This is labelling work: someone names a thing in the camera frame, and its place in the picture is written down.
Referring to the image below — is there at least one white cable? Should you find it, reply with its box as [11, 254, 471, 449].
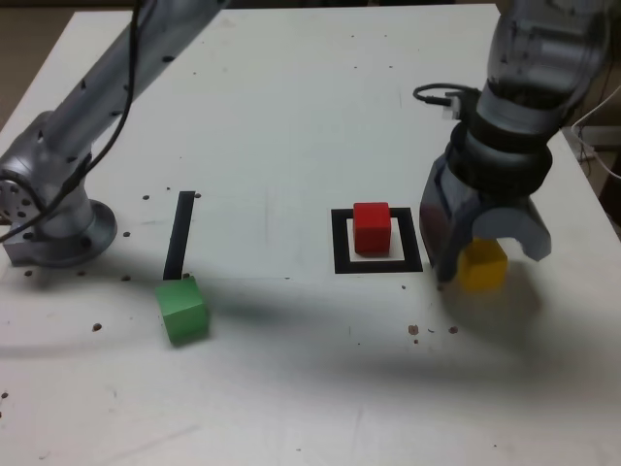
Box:
[571, 86, 621, 181]

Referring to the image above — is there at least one black tape square outline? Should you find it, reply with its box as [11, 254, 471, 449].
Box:
[330, 207, 424, 276]

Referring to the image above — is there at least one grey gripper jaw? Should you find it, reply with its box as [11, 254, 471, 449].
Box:
[419, 157, 484, 285]
[471, 195, 553, 263]

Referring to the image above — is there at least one yellow cube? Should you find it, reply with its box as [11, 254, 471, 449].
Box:
[456, 237, 509, 292]

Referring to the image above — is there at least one red cube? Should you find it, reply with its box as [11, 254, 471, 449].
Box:
[352, 202, 393, 255]

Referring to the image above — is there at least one black tape strip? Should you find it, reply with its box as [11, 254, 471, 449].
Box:
[162, 191, 196, 282]

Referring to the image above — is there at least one green cube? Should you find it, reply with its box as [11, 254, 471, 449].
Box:
[153, 275, 211, 347]

